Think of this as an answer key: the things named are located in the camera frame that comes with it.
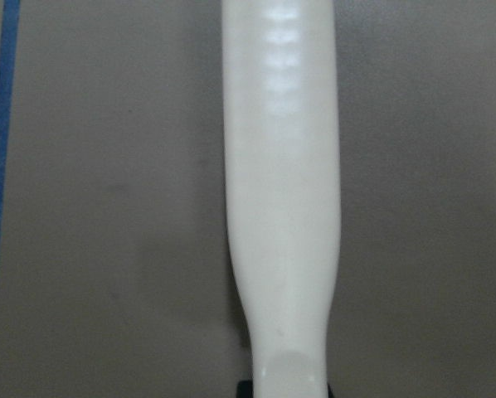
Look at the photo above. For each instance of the beige brush black bristles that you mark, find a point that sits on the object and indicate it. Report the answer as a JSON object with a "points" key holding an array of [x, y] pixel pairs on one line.
{"points": [[283, 185]]}

